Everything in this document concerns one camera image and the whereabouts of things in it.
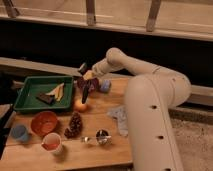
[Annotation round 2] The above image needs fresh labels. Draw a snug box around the dark handled brush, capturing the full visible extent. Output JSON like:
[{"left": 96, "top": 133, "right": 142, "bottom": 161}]
[{"left": 81, "top": 80, "right": 90, "bottom": 104}]

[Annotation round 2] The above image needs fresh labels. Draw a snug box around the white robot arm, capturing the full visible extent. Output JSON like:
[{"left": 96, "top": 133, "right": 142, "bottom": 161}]
[{"left": 79, "top": 48, "right": 191, "bottom": 171}]

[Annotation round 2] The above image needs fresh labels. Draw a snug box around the purple bowl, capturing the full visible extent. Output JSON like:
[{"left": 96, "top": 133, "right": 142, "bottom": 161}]
[{"left": 77, "top": 77, "right": 99, "bottom": 92}]

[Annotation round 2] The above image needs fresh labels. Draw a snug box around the orange colander bowl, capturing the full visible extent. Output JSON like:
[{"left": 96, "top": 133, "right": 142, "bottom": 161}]
[{"left": 31, "top": 111, "right": 58, "bottom": 137}]

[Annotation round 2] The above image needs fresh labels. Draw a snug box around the blue sponge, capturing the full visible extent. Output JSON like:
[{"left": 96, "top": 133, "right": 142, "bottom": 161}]
[{"left": 99, "top": 79, "right": 111, "bottom": 93}]

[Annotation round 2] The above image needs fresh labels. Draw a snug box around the orange fruit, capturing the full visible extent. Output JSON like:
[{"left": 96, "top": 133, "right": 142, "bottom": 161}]
[{"left": 74, "top": 99, "right": 88, "bottom": 112}]

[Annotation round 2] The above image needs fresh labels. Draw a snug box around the yellow banana piece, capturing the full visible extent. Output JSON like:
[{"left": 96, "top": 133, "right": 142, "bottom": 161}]
[{"left": 48, "top": 83, "right": 64, "bottom": 101}]

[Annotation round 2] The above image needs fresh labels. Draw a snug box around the dark chocolate bar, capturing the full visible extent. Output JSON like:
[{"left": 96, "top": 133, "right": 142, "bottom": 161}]
[{"left": 36, "top": 93, "right": 54, "bottom": 105}]

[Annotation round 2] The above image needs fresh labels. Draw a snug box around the blue grey cloth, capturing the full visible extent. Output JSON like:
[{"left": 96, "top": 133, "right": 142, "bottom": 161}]
[{"left": 107, "top": 106, "right": 128, "bottom": 137}]

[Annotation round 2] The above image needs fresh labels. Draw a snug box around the red grape bunch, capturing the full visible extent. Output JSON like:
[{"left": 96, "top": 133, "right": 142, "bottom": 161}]
[{"left": 64, "top": 112, "right": 83, "bottom": 138}]

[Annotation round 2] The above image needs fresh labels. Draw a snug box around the green plastic tray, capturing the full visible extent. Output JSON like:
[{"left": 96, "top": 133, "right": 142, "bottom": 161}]
[{"left": 14, "top": 76, "right": 74, "bottom": 113}]

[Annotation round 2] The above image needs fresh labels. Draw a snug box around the wooden table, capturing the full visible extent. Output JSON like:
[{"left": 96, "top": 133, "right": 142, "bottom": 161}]
[{"left": 0, "top": 78, "right": 132, "bottom": 171}]

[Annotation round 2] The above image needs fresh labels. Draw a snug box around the small metal cup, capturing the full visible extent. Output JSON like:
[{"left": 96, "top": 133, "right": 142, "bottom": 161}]
[{"left": 96, "top": 129, "right": 109, "bottom": 145}]

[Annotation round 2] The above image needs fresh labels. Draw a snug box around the metal spoon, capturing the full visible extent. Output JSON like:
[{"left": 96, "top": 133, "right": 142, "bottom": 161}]
[{"left": 81, "top": 136, "right": 111, "bottom": 143}]

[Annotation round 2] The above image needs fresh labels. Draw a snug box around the white pink cup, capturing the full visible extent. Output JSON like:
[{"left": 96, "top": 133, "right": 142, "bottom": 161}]
[{"left": 41, "top": 133, "right": 63, "bottom": 155}]

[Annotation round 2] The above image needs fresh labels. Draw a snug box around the blue cup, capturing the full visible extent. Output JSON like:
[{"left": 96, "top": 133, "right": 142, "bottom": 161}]
[{"left": 10, "top": 125, "right": 29, "bottom": 142}]

